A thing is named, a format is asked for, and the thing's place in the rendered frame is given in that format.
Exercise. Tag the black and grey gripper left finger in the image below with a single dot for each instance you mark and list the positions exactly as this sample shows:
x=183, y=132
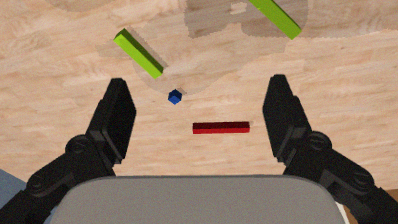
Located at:
x=87, y=156

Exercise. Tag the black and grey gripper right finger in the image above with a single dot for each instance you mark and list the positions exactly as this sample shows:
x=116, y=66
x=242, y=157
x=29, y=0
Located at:
x=309, y=154

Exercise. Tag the red rod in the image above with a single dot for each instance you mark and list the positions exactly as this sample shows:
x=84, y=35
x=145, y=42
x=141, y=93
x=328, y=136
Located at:
x=221, y=127

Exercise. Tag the small blue block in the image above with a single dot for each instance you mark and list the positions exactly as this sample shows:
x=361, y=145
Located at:
x=175, y=96

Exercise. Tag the lime green rod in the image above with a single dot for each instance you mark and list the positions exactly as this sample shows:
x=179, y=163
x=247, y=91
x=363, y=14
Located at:
x=136, y=51
x=278, y=16

